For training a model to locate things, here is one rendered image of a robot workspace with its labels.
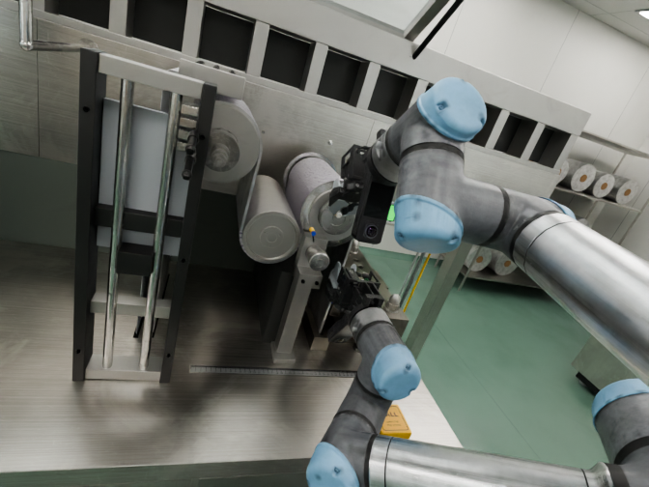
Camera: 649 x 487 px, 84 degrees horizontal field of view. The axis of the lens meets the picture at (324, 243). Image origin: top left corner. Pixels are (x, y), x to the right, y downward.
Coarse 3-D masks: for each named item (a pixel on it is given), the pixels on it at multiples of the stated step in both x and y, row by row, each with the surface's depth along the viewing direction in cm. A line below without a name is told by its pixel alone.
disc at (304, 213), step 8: (328, 184) 73; (312, 192) 73; (320, 192) 73; (304, 200) 73; (312, 200) 74; (304, 208) 74; (304, 216) 75; (304, 224) 76; (320, 224) 76; (344, 240) 80
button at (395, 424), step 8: (392, 408) 76; (392, 416) 74; (400, 416) 75; (384, 424) 72; (392, 424) 72; (400, 424) 73; (408, 424) 74; (384, 432) 70; (392, 432) 71; (400, 432) 71; (408, 432) 72
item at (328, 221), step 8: (320, 216) 74; (328, 216) 74; (344, 216) 75; (352, 216) 75; (328, 224) 75; (336, 224) 76; (344, 224) 75; (352, 224) 76; (328, 232) 75; (336, 232) 76; (344, 232) 76
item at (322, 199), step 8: (328, 192) 73; (320, 200) 73; (328, 200) 74; (312, 208) 74; (320, 208) 74; (312, 216) 74; (312, 224) 75; (320, 232) 76; (328, 240) 78; (336, 240) 78
